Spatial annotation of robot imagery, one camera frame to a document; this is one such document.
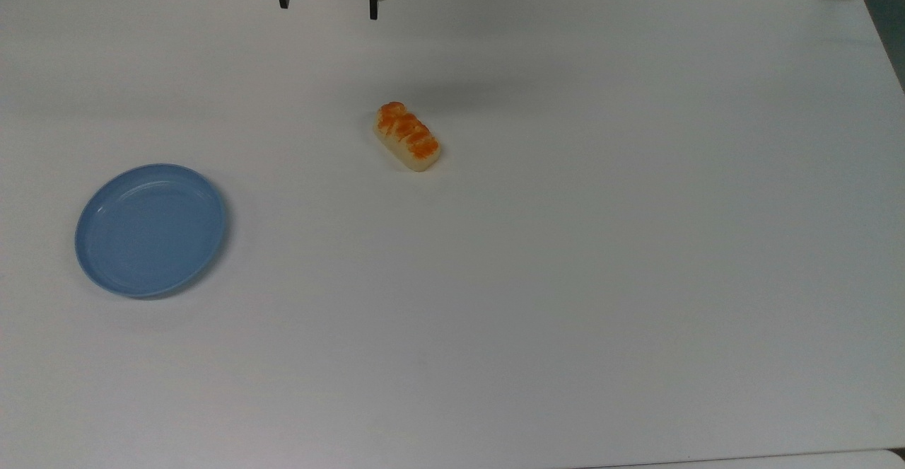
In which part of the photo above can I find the orange glazed bread loaf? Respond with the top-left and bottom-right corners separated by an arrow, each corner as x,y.
373,101 -> 442,173

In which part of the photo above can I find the blue round plate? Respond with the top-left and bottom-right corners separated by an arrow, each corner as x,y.
74,163 -> 228,299

